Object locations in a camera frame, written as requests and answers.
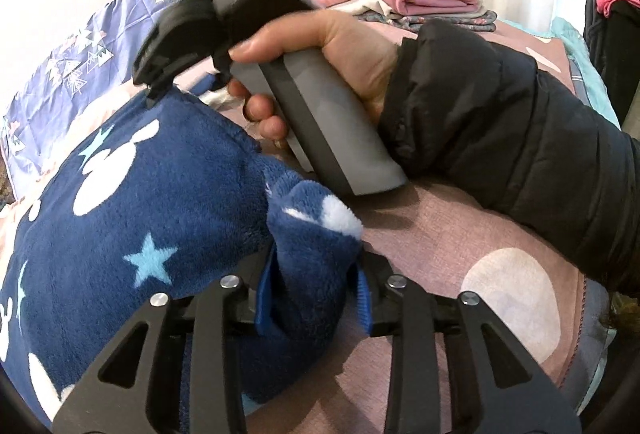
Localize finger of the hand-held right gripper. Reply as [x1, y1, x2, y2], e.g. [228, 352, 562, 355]
[134, 26, 201, 111]

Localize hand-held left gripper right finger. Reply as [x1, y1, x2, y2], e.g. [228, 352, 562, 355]
[352, 251, 583, 434]

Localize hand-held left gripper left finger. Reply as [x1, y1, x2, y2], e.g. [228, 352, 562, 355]
[50, 259, 278, 434]

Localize navy star-print fleece pajama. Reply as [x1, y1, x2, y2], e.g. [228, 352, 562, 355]
[0, 88, 365, 434]

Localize person's black-sleeved right forearm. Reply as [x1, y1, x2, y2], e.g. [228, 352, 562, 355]
[375, 20, 640, 297]

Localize person's right hand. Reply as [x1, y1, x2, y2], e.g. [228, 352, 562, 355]
[226, 8, 401, 149]

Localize purple tree-print sheet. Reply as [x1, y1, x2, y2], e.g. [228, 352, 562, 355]
[0, 0, 201, 205]

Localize pink white-dotted blanket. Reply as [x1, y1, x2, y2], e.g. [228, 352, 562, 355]
[0, 18, 616, 434]

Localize grey patterned folded garment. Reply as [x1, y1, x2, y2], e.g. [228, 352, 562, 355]
[357, 8, 498, 33]

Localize black fabric bag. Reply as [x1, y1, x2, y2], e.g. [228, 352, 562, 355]
[582, 0, 640, 135]

